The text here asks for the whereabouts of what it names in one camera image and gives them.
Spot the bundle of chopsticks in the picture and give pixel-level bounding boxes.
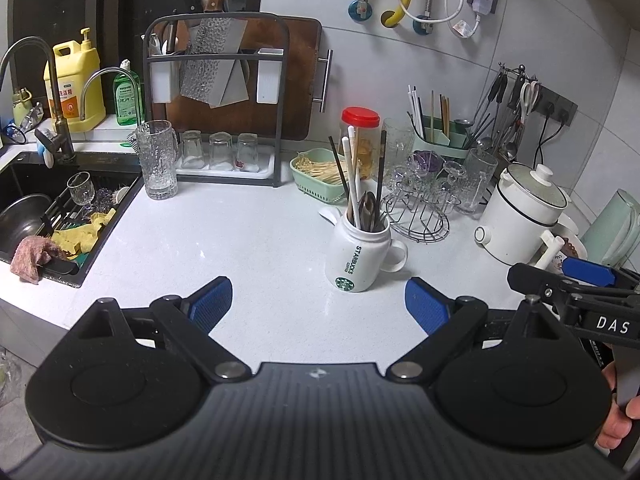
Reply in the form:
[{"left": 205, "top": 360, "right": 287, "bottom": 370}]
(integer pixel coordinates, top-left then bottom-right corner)
[{"left": 406, "top": 85, "right": 452, "bottom": 143}]

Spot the hammered cleaver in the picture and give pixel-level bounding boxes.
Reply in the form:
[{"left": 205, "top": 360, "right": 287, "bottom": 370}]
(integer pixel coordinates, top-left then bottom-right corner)
[{"left": 179, "top": 0, "right": 249, "bottom": 102}]

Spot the white ceramic mug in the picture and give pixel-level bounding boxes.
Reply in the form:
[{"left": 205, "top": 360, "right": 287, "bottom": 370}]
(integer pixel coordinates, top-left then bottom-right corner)
[{"left": 325, "top": 210, "right": 408, "bottom": 293}]

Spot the cut glass goblet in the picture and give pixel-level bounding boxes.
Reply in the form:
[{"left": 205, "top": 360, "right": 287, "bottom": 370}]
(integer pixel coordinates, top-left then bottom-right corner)
[{"left": 66, "top": 171, "right": 97, "bottom": 221}]

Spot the black sink drain rack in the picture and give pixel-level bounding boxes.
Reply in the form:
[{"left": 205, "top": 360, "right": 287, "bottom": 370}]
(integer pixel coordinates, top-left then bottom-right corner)
[{"left": 39, "top": 175, "right": 143, "bottom": 277}]

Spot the blue white brush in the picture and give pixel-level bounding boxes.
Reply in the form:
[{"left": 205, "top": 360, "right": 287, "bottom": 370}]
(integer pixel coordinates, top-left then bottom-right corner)
[{"left": 35, "top": 128, "right": 62, "bottom": 168}]

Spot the small glass with red label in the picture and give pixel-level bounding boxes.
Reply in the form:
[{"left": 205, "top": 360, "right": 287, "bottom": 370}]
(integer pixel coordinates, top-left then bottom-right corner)
[{"left": 235, "top": 133, "right": 259, "bottom": 171}]

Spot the kitchen knife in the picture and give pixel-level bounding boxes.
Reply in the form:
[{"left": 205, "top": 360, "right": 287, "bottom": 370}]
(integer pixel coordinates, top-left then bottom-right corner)
[{"left": 209, "top": 55, "right": 249, "bottom": 109}]

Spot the white electric cooker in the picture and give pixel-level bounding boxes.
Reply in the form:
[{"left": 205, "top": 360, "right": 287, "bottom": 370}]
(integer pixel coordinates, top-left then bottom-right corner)
[{"left": 474, "top": 162, "right": 573, "bottom": 271}]

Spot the bundle of wooden toothpicks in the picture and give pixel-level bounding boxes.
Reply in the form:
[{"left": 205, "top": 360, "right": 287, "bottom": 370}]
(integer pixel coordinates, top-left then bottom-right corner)
[{"left": 294, "top": 156, "right": 343, "bottom": 183}]

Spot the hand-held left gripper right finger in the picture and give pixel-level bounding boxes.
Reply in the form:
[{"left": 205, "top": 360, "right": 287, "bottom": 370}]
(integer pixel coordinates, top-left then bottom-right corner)
[{"left": 385, "top": 276, "right": 568, "bottom": 381}]

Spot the green plastic basket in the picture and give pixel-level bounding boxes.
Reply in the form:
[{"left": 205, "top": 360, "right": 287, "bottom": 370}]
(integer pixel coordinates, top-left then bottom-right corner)
[{"left": 290, "top": 148, "right": 351, "bottom": 197}]

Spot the yellow cloth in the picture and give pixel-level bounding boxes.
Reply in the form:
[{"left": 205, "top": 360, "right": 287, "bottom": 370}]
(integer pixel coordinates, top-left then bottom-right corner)
[{"left": 50, "top": 208, "right": 117, "bottom": 257}]

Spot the purple cup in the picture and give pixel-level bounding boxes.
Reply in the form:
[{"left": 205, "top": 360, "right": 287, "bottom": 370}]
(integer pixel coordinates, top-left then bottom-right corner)
[{"left": 406, "top": 151, "right": 445, "bottom": 177}]

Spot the steel pot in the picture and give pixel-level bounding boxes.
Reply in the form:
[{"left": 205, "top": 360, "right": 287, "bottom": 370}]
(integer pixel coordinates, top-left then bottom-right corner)
[{"left": 0, "top": 193, "right": 53, "bottom": 257}]

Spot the textured glass tumbler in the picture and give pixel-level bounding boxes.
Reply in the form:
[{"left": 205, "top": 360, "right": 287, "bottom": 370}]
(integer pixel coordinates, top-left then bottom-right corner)
[{"left": 382, "top": 118, "right": 417, "bottom": 171}]

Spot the white plastic tray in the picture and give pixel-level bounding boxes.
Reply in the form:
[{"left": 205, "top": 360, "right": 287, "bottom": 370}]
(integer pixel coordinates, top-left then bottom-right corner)
[{"left": 175, "top": 147, "right": 277, "bottom": 183}]

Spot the chrome faucet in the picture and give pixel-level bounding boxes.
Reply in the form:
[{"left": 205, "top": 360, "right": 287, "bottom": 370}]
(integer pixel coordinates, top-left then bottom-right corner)
[{"left": 79, "top": 66, "right": 145, "bottom": 122}]

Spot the pale small bottle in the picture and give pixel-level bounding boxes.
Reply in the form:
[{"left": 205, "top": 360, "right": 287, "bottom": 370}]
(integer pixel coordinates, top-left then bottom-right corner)
[{"left": 11, "top": 87, "right": 36, "bottom": 128}]

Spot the row of hanging steel utensils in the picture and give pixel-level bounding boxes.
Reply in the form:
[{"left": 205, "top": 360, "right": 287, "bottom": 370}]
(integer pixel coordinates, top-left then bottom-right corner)
[{"left": 467, "top": 62, "right": 543, "bottom": 161}]

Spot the bowl of food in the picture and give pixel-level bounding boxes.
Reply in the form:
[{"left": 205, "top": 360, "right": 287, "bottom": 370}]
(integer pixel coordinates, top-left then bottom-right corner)
[{"left": 552, "top": 212, "right": 591, "bottom": 263}]

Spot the red lid plastic jar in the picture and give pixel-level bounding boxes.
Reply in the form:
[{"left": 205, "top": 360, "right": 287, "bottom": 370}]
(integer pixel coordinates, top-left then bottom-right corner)
[{"left": 341, "top": 106, "right": 383, "bottom": 181}]

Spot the person's right hand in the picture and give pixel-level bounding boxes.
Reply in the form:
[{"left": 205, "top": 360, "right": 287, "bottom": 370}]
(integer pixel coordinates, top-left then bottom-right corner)
[{"left": 595, "top": 361, "right": 640, "bottom": 450}]

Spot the clear goblet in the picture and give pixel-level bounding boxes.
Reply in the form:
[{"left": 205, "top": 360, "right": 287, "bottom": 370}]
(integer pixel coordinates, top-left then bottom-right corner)
[
  {"left": 430, "top": 180, "right": 462, "bottom": 216},
  {"left": 440, "top": 160, "right": 466, "bottom": 196},
  {"left": 389, "top": 166, "right": 417, "bottom": 198}
]

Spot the green soap bottle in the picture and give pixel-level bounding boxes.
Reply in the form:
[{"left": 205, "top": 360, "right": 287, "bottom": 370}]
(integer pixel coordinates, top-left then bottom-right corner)
[{"left": 112, "top": 59, "right": 146, "bottom": 128}]

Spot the clear plastic bag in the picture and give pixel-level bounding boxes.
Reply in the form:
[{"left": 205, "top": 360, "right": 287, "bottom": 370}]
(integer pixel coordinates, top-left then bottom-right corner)
[{"left": 0, "top": 350, "right": 23, "bottom": 406}]

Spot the pink cloth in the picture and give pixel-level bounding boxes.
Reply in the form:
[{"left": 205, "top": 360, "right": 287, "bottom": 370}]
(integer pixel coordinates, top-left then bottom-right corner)
[{"left": 10, "top": 234, "right": 67, "bottom": 285}]

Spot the pale green kettle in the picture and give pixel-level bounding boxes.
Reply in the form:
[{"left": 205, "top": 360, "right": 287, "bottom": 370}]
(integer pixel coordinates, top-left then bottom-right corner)
[{"left": 579, "top": 188, "right": 640, "bottom": 273}]

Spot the large steel spoon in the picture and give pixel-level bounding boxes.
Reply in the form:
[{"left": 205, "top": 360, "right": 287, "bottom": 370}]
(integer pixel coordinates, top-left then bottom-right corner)
[{"left": 369, "top": 191, "right": 384, "bottom": 233}]

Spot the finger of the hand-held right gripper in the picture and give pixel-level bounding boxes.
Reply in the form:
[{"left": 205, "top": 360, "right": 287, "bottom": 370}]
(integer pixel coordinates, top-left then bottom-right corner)
[
  {"left": 561, "top": 257, "right": 640, "bottom": 292},
  {"left": 507, "top": 261, "right": 583, "bottom": 307}
]

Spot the white plastic holder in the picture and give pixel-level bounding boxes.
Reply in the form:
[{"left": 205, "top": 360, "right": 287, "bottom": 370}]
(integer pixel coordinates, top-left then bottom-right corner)
[
  {"left": 150, "top": 57, "right": 180, "bottom": 103},
  {"left": 256, "top": 47, "right": 286, "bottom": 105}
]

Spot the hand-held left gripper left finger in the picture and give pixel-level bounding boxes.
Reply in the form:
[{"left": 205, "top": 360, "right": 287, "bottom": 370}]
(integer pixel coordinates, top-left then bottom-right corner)
[{"left": 65, "top": 275, "right": 253, "bottom": 383}]

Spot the dark curved faucet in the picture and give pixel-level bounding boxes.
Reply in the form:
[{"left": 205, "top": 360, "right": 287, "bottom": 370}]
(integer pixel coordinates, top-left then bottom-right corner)
[{"left": 0, "top": 36, "right": 77, "bottom": 163}]

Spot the green cutlery holder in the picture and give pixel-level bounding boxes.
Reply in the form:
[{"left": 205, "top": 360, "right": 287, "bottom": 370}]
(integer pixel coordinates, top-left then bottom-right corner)
[{"left": 414, "top": 115, "right": 471, "bottom": 161}]

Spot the yellow detergent bottle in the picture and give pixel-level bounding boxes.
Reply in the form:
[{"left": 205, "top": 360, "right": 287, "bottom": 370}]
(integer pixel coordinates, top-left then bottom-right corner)
[{"left": 43, "top": 27, "right": 107, "bottom": 134}]

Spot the dark wall socket strip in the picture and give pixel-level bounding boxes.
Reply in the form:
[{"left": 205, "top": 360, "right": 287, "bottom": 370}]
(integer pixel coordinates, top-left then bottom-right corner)
[{"left": 532, "top": 85, "right": 579, "bottom": 127}]

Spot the small clear glass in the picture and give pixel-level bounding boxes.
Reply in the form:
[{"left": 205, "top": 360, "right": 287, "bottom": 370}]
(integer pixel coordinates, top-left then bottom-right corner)
[
  {"left": 208, "top": 132, "right": 232, "bottom": 171},
  {"left": 180, "top": 131, "right": 203, "bottom": 170}
]

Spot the wire glass rack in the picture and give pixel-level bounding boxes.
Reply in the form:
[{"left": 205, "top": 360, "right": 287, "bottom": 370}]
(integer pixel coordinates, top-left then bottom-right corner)
[{"left": 381, "top": 191, "right": 451, "bottom": 244}]

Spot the dark kitchen sink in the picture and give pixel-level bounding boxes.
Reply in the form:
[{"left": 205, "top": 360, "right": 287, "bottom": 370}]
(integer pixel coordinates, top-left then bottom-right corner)
[{"left": 0, "top": 152, "right": 143, "bottom": 289}]

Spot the wooden cutting board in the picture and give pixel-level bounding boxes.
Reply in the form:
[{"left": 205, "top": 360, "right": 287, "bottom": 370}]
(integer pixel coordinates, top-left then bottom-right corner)
[{"left": 165, "top": 15, "right": 333, "bottom": 142}]

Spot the tall textured glass mug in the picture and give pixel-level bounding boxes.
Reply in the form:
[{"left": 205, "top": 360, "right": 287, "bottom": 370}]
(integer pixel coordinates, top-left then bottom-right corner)
[
  {"left": 457, "top": 148, "right": 499, "bottom": 214},
  {"left": 134, "top": 120, "right": 179, "bottom": 201}
]

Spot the steel wool scrubber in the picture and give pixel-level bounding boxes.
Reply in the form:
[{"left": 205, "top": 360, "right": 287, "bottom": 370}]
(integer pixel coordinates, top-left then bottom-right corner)
[{"left": 92, "top": 187, "right": 131, "bottom": 211}]

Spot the dark metal rack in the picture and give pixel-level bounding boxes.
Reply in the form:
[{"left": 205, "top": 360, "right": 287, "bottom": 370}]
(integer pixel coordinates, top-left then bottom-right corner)
[{"left": 142, "top": 12, "right": 291, "bottom": 188}]

